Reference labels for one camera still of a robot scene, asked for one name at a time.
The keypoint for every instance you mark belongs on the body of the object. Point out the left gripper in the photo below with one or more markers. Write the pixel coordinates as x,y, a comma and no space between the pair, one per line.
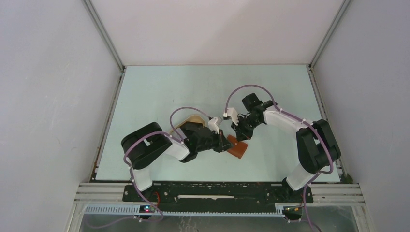
222,144

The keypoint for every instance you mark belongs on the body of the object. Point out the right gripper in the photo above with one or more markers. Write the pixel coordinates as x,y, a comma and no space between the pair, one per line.
242,135

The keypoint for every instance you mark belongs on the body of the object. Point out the brown leather card holder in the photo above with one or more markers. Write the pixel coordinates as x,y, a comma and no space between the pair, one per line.
238,149

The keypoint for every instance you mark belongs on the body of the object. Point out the beige card tray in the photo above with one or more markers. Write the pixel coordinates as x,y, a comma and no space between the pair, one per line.
192,118

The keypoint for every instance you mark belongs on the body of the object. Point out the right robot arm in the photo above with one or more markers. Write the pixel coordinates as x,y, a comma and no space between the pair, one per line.
316,144

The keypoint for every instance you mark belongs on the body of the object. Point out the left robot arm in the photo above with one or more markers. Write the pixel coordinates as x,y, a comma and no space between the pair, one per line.
145,145

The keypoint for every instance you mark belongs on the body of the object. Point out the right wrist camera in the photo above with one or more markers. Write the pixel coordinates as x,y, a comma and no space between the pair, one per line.
232,114

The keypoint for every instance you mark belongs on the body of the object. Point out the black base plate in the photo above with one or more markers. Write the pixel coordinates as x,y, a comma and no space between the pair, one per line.
232,197

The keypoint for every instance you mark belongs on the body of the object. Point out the white cable duct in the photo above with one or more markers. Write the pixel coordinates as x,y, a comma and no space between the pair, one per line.
146,210

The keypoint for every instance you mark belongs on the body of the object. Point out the aluminium frame rail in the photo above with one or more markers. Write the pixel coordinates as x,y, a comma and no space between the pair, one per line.
323,194

